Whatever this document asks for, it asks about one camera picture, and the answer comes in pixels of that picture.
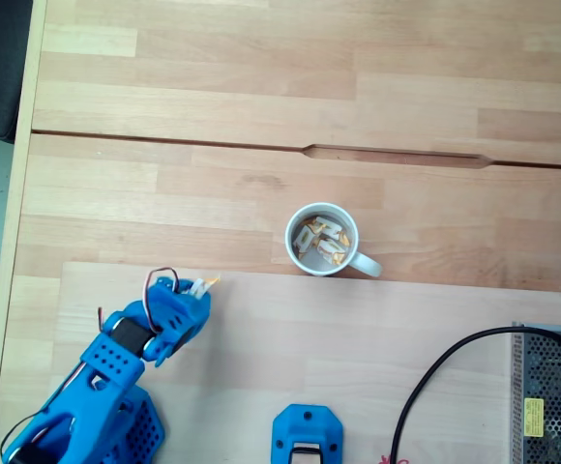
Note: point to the white and orange sweet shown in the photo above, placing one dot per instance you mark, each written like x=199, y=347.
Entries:
x=330, y=250
x=330, y=226
x=304, y=240
x=203, y=285

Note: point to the white mug with black lettering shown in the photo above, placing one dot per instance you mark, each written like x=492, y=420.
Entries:
x=296, y=261

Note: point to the pale wooden board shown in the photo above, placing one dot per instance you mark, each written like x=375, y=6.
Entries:
x=309, y=348

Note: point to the perforated metal power supply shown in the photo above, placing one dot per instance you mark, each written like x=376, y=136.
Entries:
x=556, y=396

